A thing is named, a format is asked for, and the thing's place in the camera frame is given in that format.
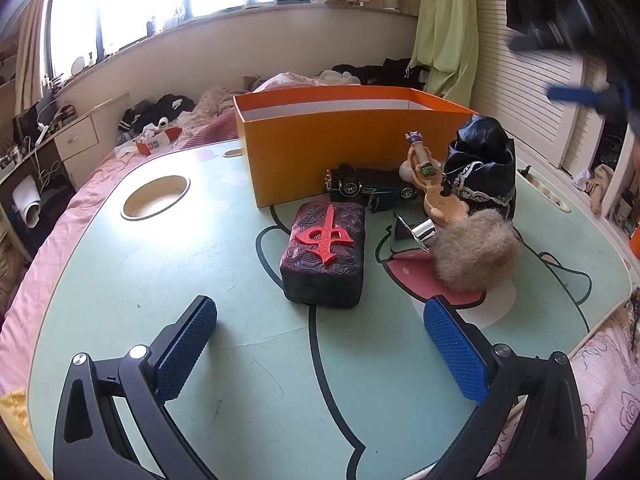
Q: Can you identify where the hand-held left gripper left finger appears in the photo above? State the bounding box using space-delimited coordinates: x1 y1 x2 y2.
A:
52 295 218 480

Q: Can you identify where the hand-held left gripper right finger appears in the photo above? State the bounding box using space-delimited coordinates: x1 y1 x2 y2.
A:
422 296 586 480

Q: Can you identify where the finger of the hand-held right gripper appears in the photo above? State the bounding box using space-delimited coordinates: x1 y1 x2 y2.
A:
507 27 576 53
546 84 631 113

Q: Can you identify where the beige fur pompom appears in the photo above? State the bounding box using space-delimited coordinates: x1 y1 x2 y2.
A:
432 208 521 293

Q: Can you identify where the black cloth pouch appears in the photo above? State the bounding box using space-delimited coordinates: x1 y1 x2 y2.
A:
442 115 518 221

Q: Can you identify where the silver metal funnel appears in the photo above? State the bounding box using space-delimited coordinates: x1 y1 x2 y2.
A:
392 211 436 251

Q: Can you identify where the beige doll figurine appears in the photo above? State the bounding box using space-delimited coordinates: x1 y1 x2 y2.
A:
400 130 473 221

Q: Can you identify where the dark red patterned box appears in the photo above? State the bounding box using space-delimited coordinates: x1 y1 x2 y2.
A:
279 201 367 309

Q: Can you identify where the green toy car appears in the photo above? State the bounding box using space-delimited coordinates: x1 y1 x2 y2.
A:
325 162 418 211

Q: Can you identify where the orange cardboard box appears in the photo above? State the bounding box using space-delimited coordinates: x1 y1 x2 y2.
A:
233 85 476 209

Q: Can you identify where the green cartoon desktop table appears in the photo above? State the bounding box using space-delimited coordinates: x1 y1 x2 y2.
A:
27 142 633 480

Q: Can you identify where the white louvered wardrobe door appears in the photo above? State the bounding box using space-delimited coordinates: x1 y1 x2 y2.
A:
470 10 611 176

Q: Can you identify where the light green hanging garment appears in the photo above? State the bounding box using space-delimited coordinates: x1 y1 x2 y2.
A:
410 0 480 98

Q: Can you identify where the beige plush cloth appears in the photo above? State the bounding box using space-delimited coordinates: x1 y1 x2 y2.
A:
590 162 616 213

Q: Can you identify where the pink rose print cloth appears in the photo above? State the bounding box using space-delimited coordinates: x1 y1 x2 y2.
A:
475 305 640 480

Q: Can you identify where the pile of black clothes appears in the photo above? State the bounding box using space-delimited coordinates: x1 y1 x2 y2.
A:
331 57 431 93

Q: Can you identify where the yellow cloth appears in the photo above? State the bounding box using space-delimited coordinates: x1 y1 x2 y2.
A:
0 390 51 480

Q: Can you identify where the white garment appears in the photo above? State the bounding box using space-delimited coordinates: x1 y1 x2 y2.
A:
320 70 361 86

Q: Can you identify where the red white tissue box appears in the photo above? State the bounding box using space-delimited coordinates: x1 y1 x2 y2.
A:
135 126 183 157

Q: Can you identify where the white paper roll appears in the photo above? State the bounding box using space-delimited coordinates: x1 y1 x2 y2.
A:
10 177 43 228

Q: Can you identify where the maroon ribbed pillow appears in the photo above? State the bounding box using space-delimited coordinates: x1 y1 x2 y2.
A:
172 122 241 153

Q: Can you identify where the white drawer cabinet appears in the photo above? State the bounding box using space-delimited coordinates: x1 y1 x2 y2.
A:
50 92 131 176

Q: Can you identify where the black white striped clothes pile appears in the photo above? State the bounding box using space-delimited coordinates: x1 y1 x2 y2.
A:
117 92 197 143

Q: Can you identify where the beige fleece garment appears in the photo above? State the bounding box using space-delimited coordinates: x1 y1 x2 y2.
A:
195 87 236 121

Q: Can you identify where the cluttered white desk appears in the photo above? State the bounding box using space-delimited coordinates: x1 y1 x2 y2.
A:
0 110 76 186

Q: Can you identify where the pink floral quilt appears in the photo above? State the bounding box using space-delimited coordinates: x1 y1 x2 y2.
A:
192 71 361 136

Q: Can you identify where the large window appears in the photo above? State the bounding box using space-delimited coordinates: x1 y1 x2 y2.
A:
50 0 326 81

